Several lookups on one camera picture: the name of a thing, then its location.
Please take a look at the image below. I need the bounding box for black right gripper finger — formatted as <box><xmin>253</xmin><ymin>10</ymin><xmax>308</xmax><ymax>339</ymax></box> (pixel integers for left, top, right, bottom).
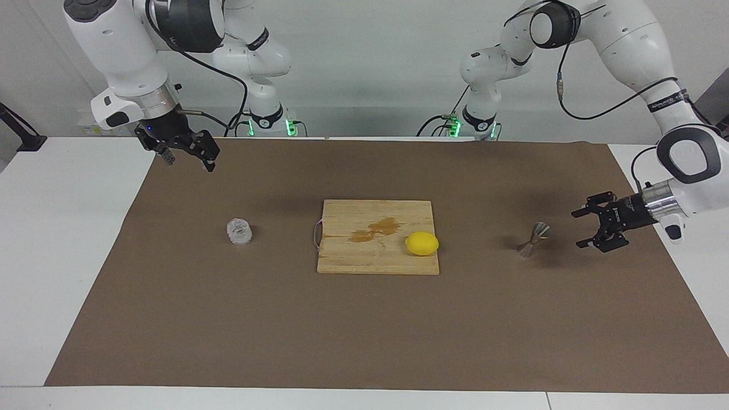
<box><xmin>149</xmin><ymin>141</ymin><xmax>175</xmax><ymax>166</ymax></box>
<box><xmin>185</xmin><ymin>130</ymin><xmax>221</xmax><ymax>173</ymax></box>

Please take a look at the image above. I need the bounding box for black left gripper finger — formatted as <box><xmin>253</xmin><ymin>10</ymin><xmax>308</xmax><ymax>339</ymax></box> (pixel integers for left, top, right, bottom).
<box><xmin>575</xmin><ymin>225</ymin><xmax>630</xmax><ymax>253</ymax></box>
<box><xmin>571</xmin><ymin>192</ymin><xmax>617</xmax><ymax>219</ymax></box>

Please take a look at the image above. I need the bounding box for metal double jigger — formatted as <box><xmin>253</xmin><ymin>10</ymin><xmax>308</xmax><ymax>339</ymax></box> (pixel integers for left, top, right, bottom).
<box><xmin>517</xmin><ymin>222</ymin><xmax>551</xmax><ymax>259</ymax></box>

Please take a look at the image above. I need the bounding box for black clamp stand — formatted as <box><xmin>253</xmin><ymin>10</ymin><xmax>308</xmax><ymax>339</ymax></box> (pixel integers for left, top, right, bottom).
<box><xmin>0</xmin><ymin>101</ymin><xmax>47</xmax><ymax>152</ymax></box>

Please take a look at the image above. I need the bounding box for yellow lemon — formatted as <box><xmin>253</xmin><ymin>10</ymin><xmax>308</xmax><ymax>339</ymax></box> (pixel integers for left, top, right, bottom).
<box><xmin>405</xmin><ymin>231</ymin><xmax>440</xmax><ymax>257</ymax></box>

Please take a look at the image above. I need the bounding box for wooden cutting board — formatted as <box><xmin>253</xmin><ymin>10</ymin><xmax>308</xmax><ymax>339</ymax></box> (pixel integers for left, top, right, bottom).
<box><xmin>312</xmin><ymin>199</ymin><xmax>440</xmax><ymax>276</ymax></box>

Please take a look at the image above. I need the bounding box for brown paper table mat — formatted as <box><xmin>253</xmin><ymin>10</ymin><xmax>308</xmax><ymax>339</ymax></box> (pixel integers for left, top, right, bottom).
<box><xmin>44</xmin><ymin>137</ymin><xmax>729</xmax><ymax>395</ymax></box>

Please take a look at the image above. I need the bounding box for black base cable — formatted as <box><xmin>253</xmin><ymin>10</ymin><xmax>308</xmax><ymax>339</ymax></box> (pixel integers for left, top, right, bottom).
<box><xmin>228</xmin><ymin>111</ymin><xmax>254</xmax><ymax>137</ymax></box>
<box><xmin>416</xmin><ymin>85</ymin><xmax>473</xmax><ymax>137</ymax></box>

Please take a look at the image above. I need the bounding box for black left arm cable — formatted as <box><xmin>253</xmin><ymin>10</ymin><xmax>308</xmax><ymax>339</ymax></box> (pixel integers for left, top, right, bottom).
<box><xmin>504</xmin><ymin>0</ymin><xmax>693</xmax><ymax>191</ymax></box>

